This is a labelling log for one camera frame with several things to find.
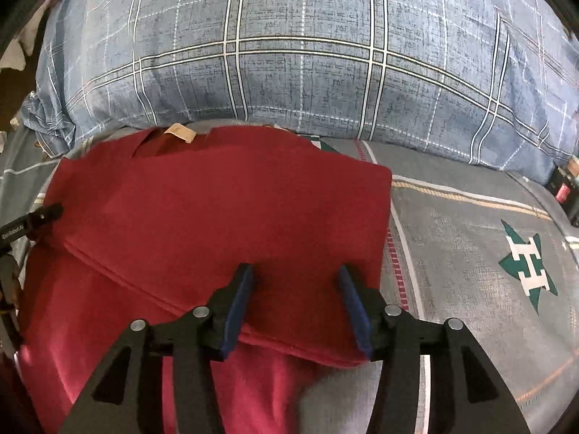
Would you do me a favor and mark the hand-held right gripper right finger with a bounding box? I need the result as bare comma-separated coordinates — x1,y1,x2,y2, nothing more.
337,264,533,434

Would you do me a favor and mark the blue plaid pillow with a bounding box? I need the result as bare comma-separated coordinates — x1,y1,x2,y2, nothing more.
22,0,579,186

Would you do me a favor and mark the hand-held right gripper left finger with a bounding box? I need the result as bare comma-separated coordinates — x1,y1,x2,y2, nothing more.
58,263,254,434

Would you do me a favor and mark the red t-shirt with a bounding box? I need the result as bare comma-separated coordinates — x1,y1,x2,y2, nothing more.
16,125,393,434

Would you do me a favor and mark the grey printed bed sheet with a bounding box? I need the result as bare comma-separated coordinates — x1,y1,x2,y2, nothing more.
0,119,579,434

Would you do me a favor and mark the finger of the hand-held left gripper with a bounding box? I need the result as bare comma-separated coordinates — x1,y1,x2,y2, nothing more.
0,203,64,241

